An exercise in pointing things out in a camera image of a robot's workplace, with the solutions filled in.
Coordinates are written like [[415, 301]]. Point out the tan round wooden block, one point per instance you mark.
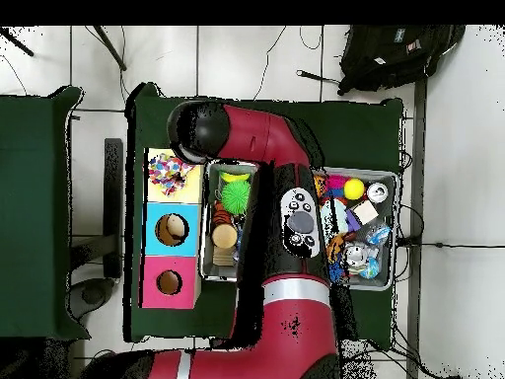
[[225, 235]]

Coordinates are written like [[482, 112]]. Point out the black tripod leg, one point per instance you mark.
[[17, 43], [110, 47]]

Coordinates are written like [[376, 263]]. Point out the pink spiky ball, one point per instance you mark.
[[336, 183]]

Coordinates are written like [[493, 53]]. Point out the black backpack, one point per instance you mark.
[[394, 55]]

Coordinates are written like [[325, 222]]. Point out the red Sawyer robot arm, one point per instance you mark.
[[284, 316]]

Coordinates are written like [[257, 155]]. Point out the mint green cloth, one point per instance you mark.
[[337, 217]]

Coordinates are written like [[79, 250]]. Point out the green spiky ball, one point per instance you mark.
[[235, 196]]

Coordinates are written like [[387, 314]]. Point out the dark green side tablecloth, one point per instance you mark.
[[39, 237]]

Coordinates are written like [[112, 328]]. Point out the polka-dot cloth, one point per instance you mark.
[[168, 172]]

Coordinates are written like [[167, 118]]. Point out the silver drink can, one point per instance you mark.
[[357, 257]]

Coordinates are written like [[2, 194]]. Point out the wooden box with three holes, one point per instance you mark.
[[151, 237]]

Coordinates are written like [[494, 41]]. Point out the grey round base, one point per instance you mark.
[[91, 296]]

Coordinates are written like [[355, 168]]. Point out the clear mesh bin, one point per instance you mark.
[[217, 272]]

